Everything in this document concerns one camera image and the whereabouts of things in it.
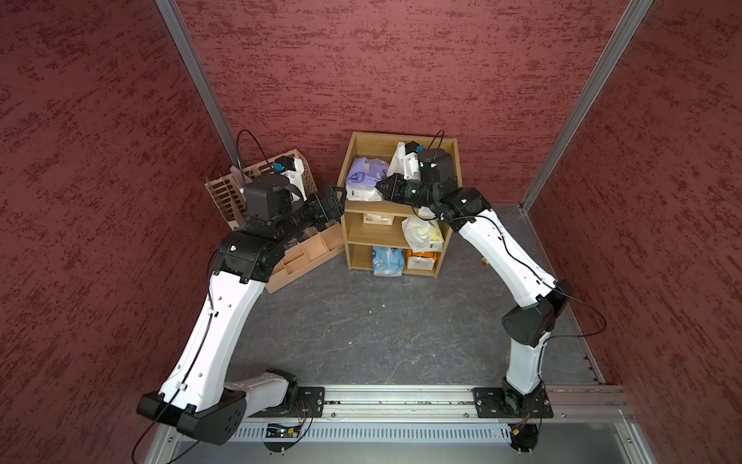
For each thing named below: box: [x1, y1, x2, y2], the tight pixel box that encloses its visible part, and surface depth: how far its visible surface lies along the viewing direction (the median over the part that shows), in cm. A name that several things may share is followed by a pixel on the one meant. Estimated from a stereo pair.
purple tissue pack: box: [345, 156, 390, 203], surface depth 75 cm
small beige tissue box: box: [363, 212, 396, 226], surface depth 91 cm
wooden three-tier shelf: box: [336, 131, 463, 279], surface depth 87 cm
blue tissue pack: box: [371, 245, 405, 278], surface depth 99 cm
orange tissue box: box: [406, 249, 437, 271], surface depth 97 cm
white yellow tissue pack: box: [401, 216, 445, 254], surface depth 84 cm
